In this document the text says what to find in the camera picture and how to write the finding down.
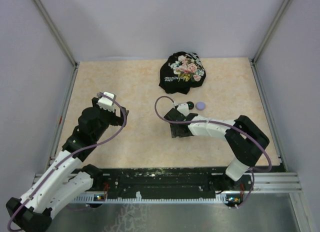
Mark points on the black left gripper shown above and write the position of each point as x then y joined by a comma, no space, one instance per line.
116,120

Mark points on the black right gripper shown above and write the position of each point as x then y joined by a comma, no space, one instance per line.
175,132

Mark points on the purple earbud charging case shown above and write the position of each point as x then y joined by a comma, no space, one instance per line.
200,106

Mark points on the black earbud charging case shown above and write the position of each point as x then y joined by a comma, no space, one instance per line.
191,105

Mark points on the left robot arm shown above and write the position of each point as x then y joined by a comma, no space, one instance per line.
35,210

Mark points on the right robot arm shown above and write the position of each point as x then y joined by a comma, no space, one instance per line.
243,136

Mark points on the black floral folded shirt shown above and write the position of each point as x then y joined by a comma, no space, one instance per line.
181,72

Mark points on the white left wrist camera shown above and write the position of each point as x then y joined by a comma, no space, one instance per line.
104,101

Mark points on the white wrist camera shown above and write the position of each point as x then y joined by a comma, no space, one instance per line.
183,108
104,101

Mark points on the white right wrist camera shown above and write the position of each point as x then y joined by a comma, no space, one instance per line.
183,108

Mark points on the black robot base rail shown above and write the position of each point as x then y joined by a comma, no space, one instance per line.
169,183

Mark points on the left aluminium frame post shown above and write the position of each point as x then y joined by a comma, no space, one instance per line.
55,32

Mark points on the aluminium frame post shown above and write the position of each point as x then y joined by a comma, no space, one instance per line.
55,32
285,4

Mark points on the right aluminium frame post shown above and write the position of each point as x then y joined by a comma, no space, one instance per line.
285,4

